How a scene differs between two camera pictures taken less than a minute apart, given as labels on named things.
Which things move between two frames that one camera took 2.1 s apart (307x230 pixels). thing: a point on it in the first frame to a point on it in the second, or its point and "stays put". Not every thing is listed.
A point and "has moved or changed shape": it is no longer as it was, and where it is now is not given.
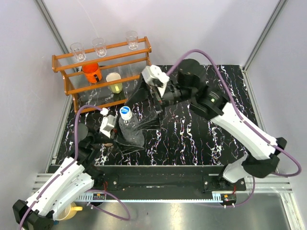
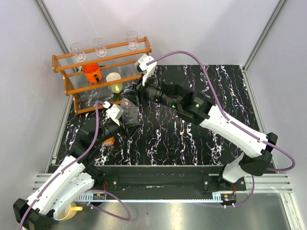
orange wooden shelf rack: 103,76 stays put
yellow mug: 68,212 stays put
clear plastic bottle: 127,122 has moved or changed shape
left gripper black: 125,148 to 130,129
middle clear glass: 99,44 stays put
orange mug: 92,72 stays put
